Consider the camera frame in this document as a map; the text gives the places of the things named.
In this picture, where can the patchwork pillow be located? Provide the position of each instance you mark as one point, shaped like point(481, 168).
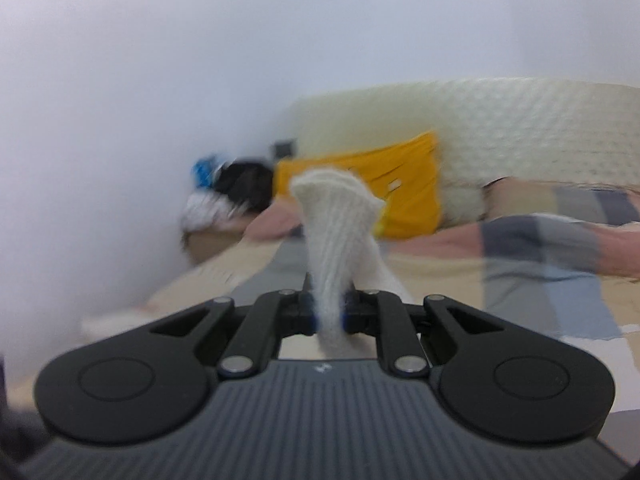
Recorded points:
point(575, 200)

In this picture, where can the cream quilted headboard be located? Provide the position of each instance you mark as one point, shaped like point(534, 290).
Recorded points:
point(525, 125)

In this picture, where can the cream fluffy cushion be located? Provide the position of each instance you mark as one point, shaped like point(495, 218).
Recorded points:
point(462, 205)

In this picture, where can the yellow crown pillow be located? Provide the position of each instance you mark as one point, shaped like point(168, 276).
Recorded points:
point(400, 185)

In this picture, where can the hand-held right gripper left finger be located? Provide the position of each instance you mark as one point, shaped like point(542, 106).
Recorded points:
point(305, 310)

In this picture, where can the dark wall switch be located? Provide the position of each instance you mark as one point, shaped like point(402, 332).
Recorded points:
point(285, 149)

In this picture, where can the cream knitted sweater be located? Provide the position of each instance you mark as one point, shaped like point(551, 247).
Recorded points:
point(335, 220)

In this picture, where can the cardboard box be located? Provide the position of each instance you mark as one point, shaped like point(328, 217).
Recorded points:
point(215, 242)

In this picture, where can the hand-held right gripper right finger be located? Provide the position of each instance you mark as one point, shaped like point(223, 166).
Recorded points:
point(350, 312)

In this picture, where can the patchwork duvet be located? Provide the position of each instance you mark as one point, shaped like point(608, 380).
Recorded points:
point(500, 285)

